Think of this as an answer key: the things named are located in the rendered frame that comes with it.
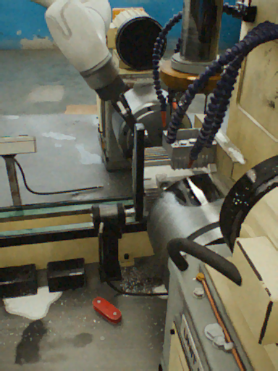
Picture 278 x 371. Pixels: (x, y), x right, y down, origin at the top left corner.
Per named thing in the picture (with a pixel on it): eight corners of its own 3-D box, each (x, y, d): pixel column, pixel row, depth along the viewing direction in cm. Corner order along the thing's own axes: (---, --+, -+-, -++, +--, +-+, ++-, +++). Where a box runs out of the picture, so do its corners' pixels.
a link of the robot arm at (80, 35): (109, 60, 90) (116, 38, 100) (70, -3, 81) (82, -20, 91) (71, 80, 94) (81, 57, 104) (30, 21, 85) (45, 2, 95)
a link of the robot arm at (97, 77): (107, 46, 99) (119, 67, 102) (77, 66, 100) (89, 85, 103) (111, 56, 91) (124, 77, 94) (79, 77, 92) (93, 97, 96)
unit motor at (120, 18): (146, 100, 183) (149, 2, 161) (163, 129, 156) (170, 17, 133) (91, 103, 179) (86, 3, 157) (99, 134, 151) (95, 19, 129)
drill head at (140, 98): (166, 129, 163) (169, 69, 150) (193, 174, 133) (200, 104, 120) (106, 133, 159) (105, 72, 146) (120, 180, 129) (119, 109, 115)
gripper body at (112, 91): (121, 77, 95) (139, 107, 100) (116, 67, 102) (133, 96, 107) (95, 93, 96) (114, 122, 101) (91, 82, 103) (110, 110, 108)
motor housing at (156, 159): (192, 185, 126) (198, 132, 116) (213, 222, 110) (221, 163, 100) (131, 192, 122) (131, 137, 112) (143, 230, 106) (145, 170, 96)
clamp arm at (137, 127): (142, 214, 100) (145, 122, 87) (145, 221, 98) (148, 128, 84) (129, 215, 100) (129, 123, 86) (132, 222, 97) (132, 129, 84)
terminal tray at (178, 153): (200, 149, 114) (203, 127, 110) (213, 167, 105) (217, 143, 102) (161, 153, 112) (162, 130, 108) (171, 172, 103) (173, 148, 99)
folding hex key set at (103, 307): (90, 306, 99) (90, 301, 98) (99, 299, 101) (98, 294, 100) (115, 326, 94) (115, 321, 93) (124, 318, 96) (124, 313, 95)
